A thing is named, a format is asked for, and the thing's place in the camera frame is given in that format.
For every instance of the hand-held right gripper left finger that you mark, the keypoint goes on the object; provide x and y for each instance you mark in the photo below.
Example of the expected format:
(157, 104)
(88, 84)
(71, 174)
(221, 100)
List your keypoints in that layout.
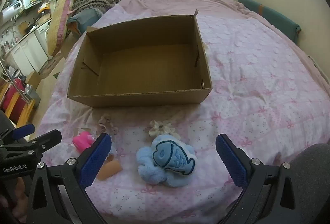
(95, 159)

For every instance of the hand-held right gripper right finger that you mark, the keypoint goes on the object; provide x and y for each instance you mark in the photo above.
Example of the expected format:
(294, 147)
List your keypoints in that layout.
(232, 159)

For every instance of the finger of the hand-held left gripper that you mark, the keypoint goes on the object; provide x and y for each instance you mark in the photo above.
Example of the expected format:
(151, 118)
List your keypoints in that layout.
(23, 130)
(46, 140)

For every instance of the peach rectangular block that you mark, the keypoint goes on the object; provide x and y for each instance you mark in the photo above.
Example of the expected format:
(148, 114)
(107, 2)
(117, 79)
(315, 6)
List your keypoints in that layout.
(110, 170)

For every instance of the pink plush toy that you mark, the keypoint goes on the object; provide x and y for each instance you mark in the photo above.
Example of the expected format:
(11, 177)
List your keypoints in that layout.
(82, 142)

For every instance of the blue fish plush toy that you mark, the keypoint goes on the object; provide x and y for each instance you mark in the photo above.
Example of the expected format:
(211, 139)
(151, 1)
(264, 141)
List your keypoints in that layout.
(170, 157)

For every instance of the white flower scrunchie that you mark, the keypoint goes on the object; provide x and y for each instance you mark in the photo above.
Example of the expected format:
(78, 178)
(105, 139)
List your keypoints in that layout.
(159, 128)

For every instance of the brown cardboard box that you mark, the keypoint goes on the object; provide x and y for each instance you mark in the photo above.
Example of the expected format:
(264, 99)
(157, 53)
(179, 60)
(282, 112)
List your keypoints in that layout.
(144, 64)

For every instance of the person's left hand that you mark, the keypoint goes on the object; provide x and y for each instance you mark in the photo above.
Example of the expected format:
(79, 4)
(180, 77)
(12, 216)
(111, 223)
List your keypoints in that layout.
(20, 195)

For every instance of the wooden rack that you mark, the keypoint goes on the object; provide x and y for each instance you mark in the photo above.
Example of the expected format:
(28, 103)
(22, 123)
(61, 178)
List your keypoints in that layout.
(25, 110)

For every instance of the red bag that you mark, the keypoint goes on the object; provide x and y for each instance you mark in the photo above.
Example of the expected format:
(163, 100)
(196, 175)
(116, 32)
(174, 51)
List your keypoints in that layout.
(13, 95)

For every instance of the pale pink scrunchie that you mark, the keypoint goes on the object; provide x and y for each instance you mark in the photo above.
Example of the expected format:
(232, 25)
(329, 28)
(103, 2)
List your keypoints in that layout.
(105, 123)

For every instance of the grey bin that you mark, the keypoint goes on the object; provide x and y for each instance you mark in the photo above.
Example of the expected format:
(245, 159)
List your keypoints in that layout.
(33, 94)

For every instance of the metal stair railing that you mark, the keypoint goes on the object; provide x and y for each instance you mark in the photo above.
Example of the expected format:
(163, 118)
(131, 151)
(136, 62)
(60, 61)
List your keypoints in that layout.
(7, 74)

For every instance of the patterned floor rug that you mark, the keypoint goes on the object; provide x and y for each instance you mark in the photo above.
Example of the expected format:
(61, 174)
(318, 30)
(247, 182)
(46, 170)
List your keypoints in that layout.
(51, 65)

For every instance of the white kitchen cabinets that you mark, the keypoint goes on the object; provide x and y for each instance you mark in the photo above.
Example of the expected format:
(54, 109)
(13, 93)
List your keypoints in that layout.
(31, 48)

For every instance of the pink bow-print quilt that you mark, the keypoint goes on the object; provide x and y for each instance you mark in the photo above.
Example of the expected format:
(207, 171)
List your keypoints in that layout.
(257, 72)

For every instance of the yellow cushion with pink trim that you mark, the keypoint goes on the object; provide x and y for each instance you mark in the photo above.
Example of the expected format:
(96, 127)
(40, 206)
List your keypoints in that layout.
(59, 20)

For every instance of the blue-grey pillow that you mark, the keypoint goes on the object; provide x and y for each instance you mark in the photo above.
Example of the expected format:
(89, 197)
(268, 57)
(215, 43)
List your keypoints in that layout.
(85, 18)

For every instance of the teal headboard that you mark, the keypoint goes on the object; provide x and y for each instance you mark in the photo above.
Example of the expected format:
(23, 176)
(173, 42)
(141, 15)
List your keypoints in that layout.
(273, 15)

